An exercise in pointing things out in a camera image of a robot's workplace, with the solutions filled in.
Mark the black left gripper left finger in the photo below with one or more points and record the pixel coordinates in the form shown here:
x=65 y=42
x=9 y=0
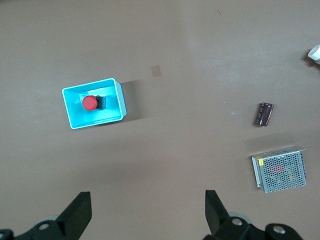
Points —
x=72 y=217

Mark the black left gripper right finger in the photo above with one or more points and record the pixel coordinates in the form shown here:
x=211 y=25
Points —
x=225 y=220

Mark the red push button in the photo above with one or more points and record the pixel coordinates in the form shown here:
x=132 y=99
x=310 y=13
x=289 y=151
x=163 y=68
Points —
x=89 y=103

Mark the metal mesh power supply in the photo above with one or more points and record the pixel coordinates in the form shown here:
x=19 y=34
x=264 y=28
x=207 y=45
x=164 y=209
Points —
x=281 y=170

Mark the cyan plastic box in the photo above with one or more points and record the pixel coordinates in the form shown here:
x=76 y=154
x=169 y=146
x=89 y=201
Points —
x=95 y=120

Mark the dark brown capacitor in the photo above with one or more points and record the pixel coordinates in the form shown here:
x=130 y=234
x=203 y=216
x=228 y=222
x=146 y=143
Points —
x=264 y=114

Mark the brown tape patch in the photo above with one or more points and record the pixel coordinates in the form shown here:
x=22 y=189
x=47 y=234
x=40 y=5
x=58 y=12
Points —
x=156 y=71

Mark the white-capped pipe fitting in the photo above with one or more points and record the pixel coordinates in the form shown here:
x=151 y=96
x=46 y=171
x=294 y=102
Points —
x=315 y=53

